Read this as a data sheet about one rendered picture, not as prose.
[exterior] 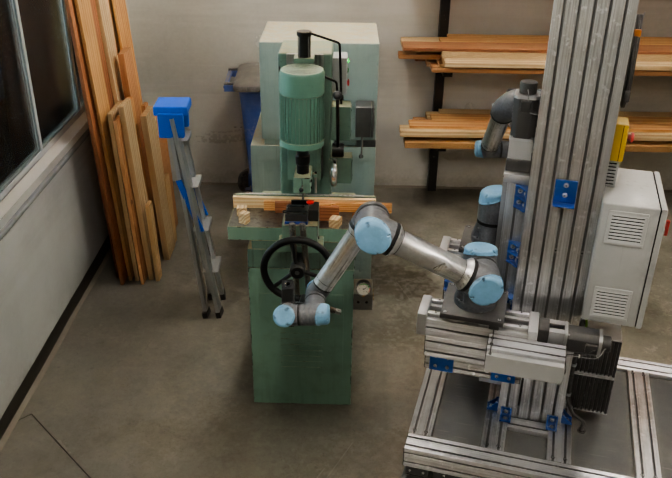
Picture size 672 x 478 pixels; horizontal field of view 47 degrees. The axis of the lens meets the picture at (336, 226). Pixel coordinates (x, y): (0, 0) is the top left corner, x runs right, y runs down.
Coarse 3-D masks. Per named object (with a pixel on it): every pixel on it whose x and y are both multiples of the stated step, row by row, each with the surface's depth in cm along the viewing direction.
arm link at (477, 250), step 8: (464, 248) 270; (472, 248) 267; (480, 248) 267; (488, 248) 267; (496, 248) 268; (464, 256) 269; (472, 256) 266; (480, 256) 264; (488, 256) 264; (496, 256) 267
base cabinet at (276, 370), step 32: (256, 288) 324; (352, 288) 323; (256, 320) 332; (352, 320) 331; (256, 352) 340; (288, 352) 339; (320, 352) 338; (256, 384) 348; (288, 384) 347; (320, 384) 347
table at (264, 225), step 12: (252, 216) 320; (264, 216) 320; (276, 216) 320; (348, 216) 321; (228, 228) 312; (240, 228) 312; (252, 228) 312; (264, 228) 311; (276, 228) 311; (324, 228) 311; (276, 240) 314; (324, 240) 313; (336, 240) 313; (300, 252) 305; (312, 252) 305
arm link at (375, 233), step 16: (368, 208) 254; (384, 208) 257; (368, 224) 246; (384, 224) 246; (400, 224) 252; (368, 240) 247; (384, 240) 246; (400, 240) 249; (416, 240) 252; (400, 256) 253; (416, 256) 251; (432, 256) 252; (448, 256) 254; (432, 272) 256; (448, 272) 253; (464, 272) 254; (480, 272) 254; (496, 272) 256; (464, 288) 255; (480, 288) 253; (496, 288) 253; (480, 304) 256
